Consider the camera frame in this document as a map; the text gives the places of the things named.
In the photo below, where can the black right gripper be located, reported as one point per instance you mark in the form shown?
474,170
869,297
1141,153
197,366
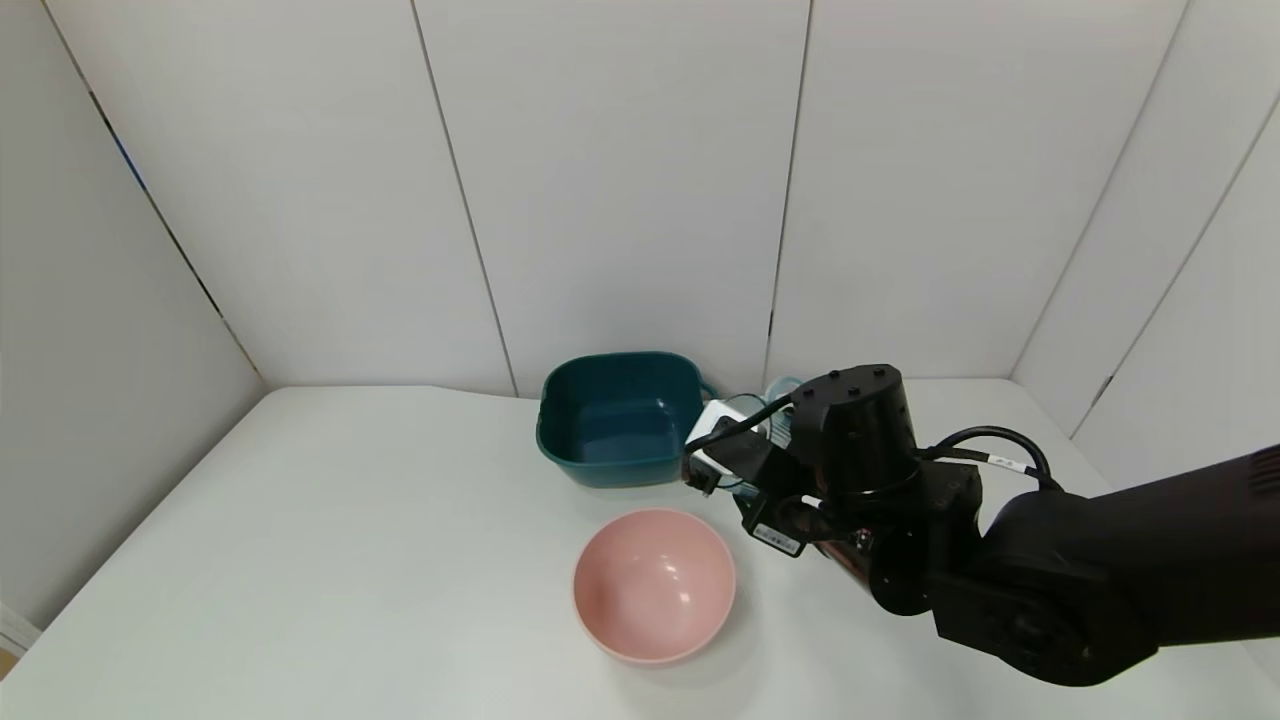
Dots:
772,533

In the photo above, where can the clear blue ribbed cup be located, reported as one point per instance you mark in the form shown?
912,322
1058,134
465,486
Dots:
783,384

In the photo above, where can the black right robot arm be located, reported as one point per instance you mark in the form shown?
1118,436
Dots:
1100,560

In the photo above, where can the pink round bowl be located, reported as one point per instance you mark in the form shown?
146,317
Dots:
652,590

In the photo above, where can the dark teal square basin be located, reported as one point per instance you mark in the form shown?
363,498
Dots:
610,440

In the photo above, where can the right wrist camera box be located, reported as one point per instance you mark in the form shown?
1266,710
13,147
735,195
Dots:
718,428

